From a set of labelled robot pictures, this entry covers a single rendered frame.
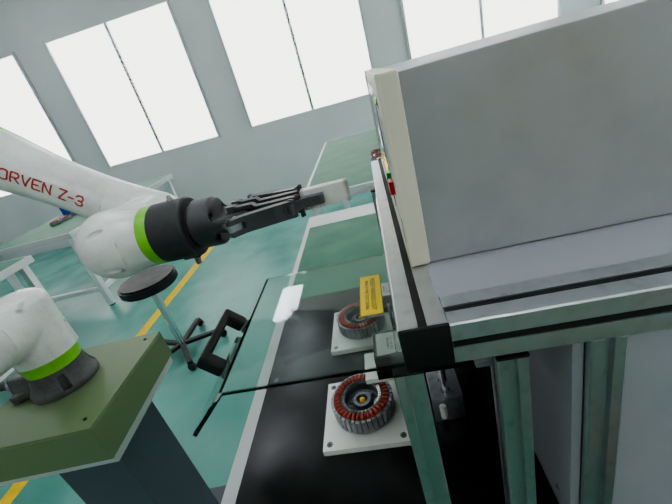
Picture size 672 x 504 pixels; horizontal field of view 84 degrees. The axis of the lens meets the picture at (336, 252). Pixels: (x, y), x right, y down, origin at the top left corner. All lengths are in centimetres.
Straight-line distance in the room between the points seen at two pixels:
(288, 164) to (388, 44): 197
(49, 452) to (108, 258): 52
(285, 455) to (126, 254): 43
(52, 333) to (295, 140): 458
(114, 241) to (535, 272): 55
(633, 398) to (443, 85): 35
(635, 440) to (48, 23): 648
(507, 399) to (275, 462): 44
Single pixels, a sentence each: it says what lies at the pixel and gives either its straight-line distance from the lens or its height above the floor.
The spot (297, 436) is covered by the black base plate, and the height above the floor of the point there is 77.
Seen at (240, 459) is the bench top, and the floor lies 75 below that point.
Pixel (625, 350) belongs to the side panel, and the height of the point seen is 105.
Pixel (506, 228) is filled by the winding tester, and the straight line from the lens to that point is 44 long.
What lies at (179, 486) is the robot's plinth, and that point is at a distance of 138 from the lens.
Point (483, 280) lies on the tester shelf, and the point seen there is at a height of 111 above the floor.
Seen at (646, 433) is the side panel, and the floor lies 92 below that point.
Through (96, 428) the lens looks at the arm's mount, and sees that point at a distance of 96.
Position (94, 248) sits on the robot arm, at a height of 120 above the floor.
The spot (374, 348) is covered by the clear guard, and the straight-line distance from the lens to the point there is 41.
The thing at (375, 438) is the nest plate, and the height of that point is 78.
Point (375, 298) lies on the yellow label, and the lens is 48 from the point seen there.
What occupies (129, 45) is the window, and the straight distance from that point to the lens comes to 593.
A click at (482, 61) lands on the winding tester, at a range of 39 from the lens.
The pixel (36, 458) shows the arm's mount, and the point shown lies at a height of 79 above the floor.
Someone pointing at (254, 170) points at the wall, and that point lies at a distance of 555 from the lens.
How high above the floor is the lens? 133
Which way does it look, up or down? 25 degrees down
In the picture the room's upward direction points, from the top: 16 degrees counter-clockwise
